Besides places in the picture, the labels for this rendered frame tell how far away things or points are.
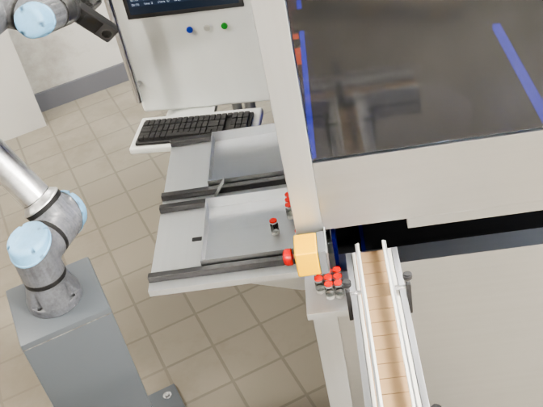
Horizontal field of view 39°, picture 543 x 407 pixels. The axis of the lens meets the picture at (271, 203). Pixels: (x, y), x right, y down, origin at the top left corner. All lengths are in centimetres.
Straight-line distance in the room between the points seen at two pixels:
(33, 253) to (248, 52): 106
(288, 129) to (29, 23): 60
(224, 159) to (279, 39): 88
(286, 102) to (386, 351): 56
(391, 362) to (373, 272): 27
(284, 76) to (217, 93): 120
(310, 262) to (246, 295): 142
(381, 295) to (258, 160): 73
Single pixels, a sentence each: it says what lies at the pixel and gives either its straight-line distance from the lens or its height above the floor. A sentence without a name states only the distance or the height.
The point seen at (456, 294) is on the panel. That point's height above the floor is 75.
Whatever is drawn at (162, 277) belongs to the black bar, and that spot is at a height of 89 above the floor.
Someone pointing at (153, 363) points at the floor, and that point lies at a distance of 305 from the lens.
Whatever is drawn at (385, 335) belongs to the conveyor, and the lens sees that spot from 170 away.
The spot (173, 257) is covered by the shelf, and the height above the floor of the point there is 88.
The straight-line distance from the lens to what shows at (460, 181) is 180.
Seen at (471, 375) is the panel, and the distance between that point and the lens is 228.
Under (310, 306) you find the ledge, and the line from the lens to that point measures 185.
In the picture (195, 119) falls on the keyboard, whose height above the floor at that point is 83.
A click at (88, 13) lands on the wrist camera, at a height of 151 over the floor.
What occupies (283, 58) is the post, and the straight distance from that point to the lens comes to 158.
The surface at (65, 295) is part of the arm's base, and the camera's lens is 216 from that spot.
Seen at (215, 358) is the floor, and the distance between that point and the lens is 299.
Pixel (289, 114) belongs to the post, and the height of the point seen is 134.
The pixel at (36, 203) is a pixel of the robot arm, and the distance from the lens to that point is 216.
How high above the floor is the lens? 220
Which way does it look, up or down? 38 degrees down
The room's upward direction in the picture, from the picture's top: 12 degrees counter-clockwise
